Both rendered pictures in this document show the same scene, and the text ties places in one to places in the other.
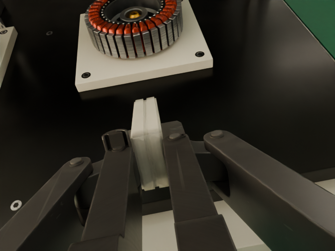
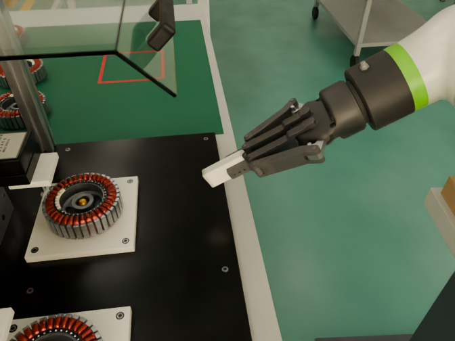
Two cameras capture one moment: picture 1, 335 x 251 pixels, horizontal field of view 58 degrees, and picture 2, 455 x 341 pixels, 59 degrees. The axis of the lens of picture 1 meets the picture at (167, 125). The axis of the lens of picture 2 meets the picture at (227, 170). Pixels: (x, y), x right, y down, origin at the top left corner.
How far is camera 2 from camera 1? 54 cm
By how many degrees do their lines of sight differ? 63
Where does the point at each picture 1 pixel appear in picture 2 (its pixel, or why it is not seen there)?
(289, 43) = (131, 148)
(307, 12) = (91, 139)
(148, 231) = (237, 221)
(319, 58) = (149, 140)
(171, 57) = (126, 194)
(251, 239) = (243, 187)
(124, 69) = (128, 218)
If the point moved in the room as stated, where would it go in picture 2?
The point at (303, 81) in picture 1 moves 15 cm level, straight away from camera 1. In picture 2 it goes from (164, 149) to (102, 128)
